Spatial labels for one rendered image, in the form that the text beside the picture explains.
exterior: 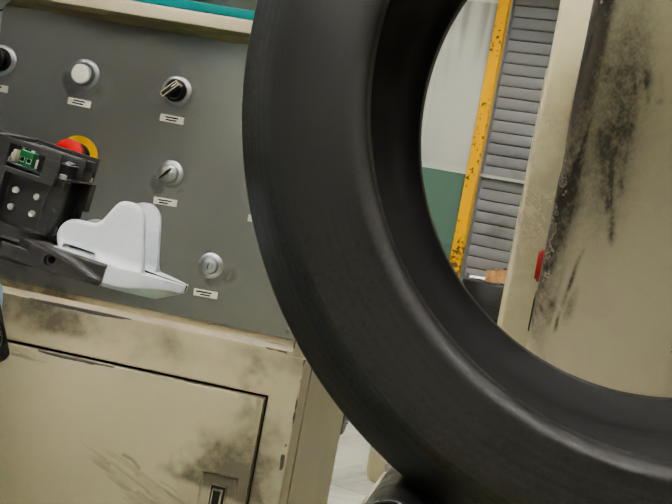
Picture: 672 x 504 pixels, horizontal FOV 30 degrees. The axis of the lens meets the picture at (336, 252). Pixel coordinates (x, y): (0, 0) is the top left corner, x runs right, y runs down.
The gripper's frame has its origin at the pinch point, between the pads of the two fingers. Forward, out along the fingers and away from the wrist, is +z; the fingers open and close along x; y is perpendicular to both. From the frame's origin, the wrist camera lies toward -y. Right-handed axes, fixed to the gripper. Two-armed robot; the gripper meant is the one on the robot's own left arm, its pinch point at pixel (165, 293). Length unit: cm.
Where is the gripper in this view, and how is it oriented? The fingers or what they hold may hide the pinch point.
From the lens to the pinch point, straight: 87.1
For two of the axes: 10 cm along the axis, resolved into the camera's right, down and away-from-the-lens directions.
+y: 3.0, -9.5, -0.8
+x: 1.8, -0.2, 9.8
